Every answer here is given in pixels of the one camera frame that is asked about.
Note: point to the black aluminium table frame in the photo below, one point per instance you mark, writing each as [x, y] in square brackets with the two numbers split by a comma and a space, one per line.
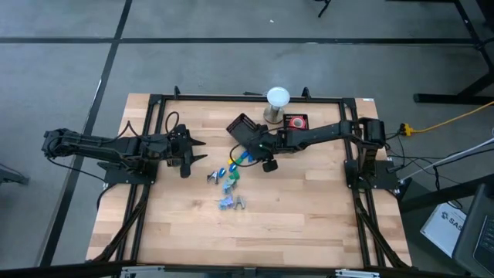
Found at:
[216, 98]

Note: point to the black staple remover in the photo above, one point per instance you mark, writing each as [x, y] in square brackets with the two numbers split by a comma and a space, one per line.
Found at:
[211, 178]

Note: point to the black tripod foot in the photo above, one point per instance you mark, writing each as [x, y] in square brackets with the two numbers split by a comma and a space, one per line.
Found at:
[324, 7]

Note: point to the black stand foot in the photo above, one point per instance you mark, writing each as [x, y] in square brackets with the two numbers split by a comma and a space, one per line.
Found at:
[11, 177]

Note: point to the red tape roll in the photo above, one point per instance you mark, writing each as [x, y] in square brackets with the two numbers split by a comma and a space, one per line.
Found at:
[291, 123]

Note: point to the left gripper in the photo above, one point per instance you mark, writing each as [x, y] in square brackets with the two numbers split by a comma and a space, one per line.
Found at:
[181, 150]

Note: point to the black slotted plastic basket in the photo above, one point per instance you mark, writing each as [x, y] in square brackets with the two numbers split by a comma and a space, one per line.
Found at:
[305, 125]
[241, 127]

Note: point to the black desk leg frame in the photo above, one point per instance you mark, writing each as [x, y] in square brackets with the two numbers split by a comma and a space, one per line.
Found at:
[455, 98]

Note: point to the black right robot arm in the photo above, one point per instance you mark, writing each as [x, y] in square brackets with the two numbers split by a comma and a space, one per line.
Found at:
[328, 133]

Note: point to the blue clip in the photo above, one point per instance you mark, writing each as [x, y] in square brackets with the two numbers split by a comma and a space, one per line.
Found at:
[232, 168]

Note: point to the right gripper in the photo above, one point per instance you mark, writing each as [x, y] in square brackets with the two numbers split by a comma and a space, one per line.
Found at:
[266, 148]

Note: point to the black desk beam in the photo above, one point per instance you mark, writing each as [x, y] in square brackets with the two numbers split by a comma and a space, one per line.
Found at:
[444, 195]

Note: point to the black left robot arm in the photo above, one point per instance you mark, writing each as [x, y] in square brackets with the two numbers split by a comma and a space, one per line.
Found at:
[96, 146]

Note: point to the grey laptop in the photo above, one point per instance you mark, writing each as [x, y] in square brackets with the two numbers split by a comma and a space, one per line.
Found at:
[474, 239]

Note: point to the white printed box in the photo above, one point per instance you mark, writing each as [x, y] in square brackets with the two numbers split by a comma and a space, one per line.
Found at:
[440, 231]

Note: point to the silver aluminium bracket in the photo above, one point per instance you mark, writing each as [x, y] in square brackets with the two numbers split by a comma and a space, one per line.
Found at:
[143, 271]
[357, 273]

